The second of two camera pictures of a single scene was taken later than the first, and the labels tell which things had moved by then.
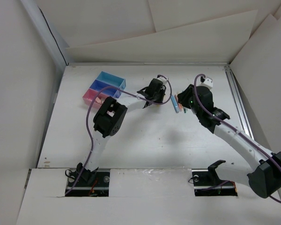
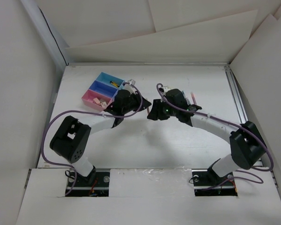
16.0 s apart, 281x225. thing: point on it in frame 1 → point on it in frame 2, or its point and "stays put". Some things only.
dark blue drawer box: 98,85 stays put
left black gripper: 162,91 → 136,96
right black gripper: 183,96 → 155,114
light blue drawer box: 112,79 stays put
